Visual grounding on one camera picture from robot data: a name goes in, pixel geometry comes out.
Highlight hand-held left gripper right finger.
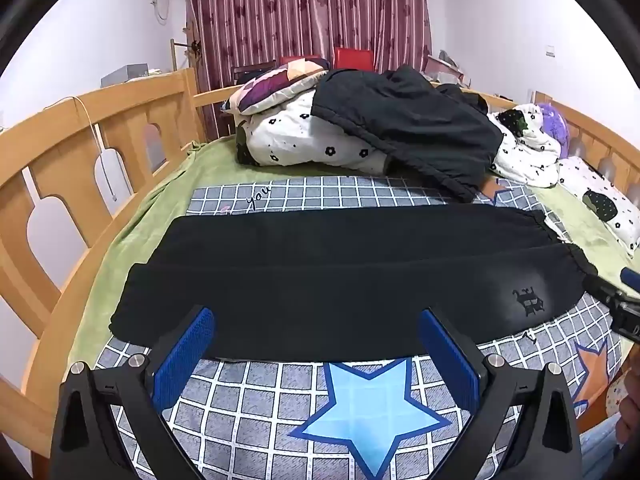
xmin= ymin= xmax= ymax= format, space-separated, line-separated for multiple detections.
xmin=419 ymin=307 xmax=583 ymax=480

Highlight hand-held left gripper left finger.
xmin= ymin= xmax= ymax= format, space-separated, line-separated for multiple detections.
xmin=50 ymin=305 xmax=217 ymax=480

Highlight black pants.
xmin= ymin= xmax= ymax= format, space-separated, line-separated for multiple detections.
xmin=109 ymin=203 xmax=598 ymax=363

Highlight grey checkered star blanket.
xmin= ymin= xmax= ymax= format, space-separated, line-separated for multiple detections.
xmin=92 ymin=175 xmax=626 ymax=480

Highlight white floral pillow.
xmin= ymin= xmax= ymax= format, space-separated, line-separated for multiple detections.
xmin=557 ymin=156 xmax=640 ymax=253

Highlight light blue fluffy cloth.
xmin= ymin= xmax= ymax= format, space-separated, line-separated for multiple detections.
xmin=580 ymin=417 xmax=623 ymax=480

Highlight green bed sheet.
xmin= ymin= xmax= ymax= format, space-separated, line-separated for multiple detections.
xmin=67 ymin=137 xmax=633 ymax=371

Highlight purple plush toy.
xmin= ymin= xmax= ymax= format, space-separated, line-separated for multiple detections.
xmin=535 ymin=101 xmax=571 ymax=160

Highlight black jacket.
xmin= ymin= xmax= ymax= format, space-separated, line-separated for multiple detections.
xmin=310 ymin=66 xmax=503 ymax=203

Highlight white floral quilt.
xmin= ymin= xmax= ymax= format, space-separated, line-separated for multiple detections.
xmin=237 ymin=90 xmax=561 ymax=188

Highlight purple geometric pillow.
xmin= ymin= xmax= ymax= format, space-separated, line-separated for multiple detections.
xmin=222 ymin=57 xmax=331 ymax=116

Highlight grey box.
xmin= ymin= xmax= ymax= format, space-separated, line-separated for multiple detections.
xmin=100 ymin=64 xmax=151 ymax=88

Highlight wooden coat rack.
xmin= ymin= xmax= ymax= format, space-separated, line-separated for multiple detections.
xmin=170 ymin=20 xmax=203 ymax=72

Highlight dark red floral curtain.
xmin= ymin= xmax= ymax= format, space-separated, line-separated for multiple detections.
xmin=184 ymin=0 xmax=433 ymax=141

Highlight wooden bed frame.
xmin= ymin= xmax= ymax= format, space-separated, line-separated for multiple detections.
xmin=0 ymin=67 xmax=640 ymax=456

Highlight white charging cable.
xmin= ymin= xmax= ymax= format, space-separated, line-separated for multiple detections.
xmin=75 ymin=95 xmax=118 ymax=201

